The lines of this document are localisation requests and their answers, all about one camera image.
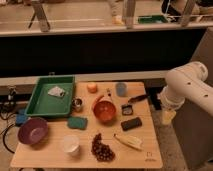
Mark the orange bowl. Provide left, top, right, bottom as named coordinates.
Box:
left=93, top=101, right=116, bottom=123

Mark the blue box beside table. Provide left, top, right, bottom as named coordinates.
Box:
left=15, top=109, right=28, bottom=126

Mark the dark red grape bunch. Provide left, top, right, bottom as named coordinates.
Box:
left=91, top=133, right=115, bottom=162

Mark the green bin in background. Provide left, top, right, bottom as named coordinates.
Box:
left=138, top=15, right=168, bottom=24

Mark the black rectangular block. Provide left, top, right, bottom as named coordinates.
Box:
left=121, top=117, right=142, bottom=131

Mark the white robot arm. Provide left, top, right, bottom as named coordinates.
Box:
left=159, top=61, right=213, bottom=125

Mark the green plastic tray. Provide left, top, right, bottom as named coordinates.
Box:
left=25, top=76, right=75, bottom=118

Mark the yellow banana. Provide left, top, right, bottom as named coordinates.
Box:
left=114, top=134, right=142, bottom=150

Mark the white paper cup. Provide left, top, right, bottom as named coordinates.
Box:
left=62, top=135, right=80, bottom=156

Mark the orange fruit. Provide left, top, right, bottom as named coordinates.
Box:
left=87, top=82, right=97, bottom=93

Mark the purple plastic bowl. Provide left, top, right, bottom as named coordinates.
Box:
left=18, top=117, right=48, bottom=145

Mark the black cable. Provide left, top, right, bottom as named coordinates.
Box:
left=1, top=123, right=17, bottom=154

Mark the small black square box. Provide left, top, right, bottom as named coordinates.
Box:
left=121, top=104, right=133, bottom=115

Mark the green sponge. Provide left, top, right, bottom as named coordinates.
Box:
left=67, top=117, right=88, bottom=130

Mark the crumpled white cloth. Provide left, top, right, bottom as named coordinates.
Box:
left=48, top=86, right=65, bottom=98

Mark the small metal cup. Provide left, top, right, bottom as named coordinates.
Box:
left=72, top=98, right=83, bottom=112

